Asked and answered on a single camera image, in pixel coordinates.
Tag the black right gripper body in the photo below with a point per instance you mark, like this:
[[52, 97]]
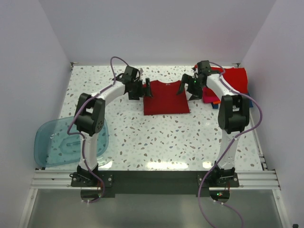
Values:
[[196, 84]]

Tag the aluminium frame rail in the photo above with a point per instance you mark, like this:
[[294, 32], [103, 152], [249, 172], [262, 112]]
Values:
[[251, 180]]

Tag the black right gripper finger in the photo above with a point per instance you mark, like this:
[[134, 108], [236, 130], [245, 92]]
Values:
[[184, 80], [196, 94]]

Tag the translucent blue plastic bin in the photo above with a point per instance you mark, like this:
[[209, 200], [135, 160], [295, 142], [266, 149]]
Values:
[[54, 147]]

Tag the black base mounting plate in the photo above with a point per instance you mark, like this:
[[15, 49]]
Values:
[[141, 182]]

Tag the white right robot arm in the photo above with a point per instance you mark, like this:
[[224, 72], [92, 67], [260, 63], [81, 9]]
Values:
[[233, 118]]

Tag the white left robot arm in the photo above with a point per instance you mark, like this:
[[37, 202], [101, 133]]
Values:
[[89, 120]]

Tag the pink folded shirt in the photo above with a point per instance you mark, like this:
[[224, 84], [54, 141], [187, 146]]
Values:
[[207, 93]]

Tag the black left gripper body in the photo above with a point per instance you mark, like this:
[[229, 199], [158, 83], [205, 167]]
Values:
[[137, 84]]

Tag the bright red folded shirt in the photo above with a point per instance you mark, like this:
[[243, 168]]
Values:
[[236, 77]]

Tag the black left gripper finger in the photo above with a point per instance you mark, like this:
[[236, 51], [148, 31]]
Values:
[[147, 89], [134, 95]]

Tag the dark red t shirt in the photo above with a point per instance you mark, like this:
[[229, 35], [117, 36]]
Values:
[[165, 99]]

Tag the orange folded shirt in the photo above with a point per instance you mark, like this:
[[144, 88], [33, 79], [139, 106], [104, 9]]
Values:
[[216, 102]]

